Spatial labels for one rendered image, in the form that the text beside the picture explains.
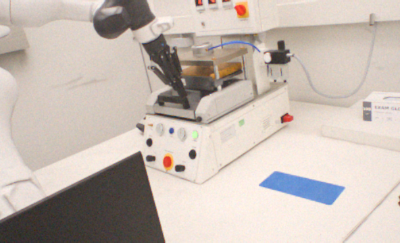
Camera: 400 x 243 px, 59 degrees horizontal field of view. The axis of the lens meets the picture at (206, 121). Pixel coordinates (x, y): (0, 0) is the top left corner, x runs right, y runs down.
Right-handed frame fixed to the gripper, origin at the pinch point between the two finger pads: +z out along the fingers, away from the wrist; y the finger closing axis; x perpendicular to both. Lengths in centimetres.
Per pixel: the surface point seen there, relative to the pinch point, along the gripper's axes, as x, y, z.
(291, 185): 42, 9, 26
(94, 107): -138, -17, 40
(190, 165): 11.6, 18.2, 17.2
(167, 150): -1.1, 16.4, 15.3
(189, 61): 1.8, -7.8, -5.9
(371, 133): 52, -23, 33
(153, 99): -13.0, 4.2, 2.9
